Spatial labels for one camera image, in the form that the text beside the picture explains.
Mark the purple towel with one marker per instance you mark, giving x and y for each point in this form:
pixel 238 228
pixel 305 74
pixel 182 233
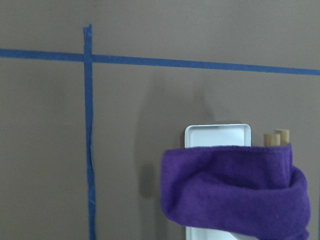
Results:
pixel 254 191

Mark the white rack with wooden rods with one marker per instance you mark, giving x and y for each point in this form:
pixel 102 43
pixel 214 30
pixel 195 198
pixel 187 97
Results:
pixel 225 135

